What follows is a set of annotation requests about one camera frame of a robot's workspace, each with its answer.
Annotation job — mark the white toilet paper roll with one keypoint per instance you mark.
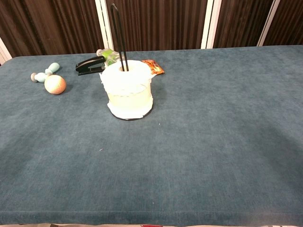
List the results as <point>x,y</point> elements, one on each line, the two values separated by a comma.
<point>127,94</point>

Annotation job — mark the black metal paper stand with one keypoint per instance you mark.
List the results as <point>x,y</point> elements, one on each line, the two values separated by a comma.
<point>120,59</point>

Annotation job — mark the orange green snack packet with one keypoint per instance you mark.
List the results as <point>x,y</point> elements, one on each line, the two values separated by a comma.
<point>156,67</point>

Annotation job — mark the clear bottle green label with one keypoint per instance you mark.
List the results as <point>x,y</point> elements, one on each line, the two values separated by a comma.
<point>107,54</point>

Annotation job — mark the black stapler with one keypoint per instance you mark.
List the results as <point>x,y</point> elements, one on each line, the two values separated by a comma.
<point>90,63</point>

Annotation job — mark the brown pleated curtain panel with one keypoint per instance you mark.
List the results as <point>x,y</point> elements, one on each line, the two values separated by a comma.
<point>161,23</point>
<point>288,21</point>
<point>47,26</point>
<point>239,21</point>

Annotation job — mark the round wooden ball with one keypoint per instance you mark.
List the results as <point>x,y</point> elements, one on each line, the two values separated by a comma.
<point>55,84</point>

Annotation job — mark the teal toy hammer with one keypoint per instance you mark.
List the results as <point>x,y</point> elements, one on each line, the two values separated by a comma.
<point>53,67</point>

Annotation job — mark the white partition frame post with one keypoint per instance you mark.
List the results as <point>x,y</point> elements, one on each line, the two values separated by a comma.
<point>209,23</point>
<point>268,23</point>
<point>4,52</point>
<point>104,23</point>

